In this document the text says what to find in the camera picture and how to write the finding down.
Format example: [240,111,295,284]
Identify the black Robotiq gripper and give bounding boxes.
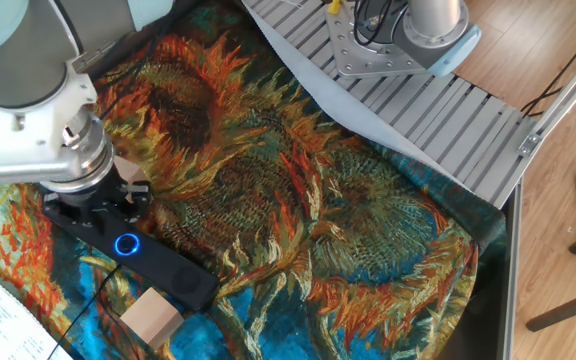
[42,167,152,236]

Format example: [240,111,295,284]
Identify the black knob with blue ring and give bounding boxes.
[113,232,142,258]

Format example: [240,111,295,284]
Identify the black soundbar speaker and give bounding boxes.
[41,197,221,312]

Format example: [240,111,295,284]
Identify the sunflower painting tablecloth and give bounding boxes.
[0,0,508,360]

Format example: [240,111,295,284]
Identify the thin black speaker cable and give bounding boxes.
[45,264,122,360]

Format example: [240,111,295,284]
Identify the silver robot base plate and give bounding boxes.
[325,0,447,80]

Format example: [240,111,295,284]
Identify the black base power cable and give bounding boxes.
[352,0,409,47]

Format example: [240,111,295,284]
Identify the aluminium frame rail with bracket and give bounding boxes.
[516,32,576,157]

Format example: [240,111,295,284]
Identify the black floor cables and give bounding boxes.
[520,17,576,119]

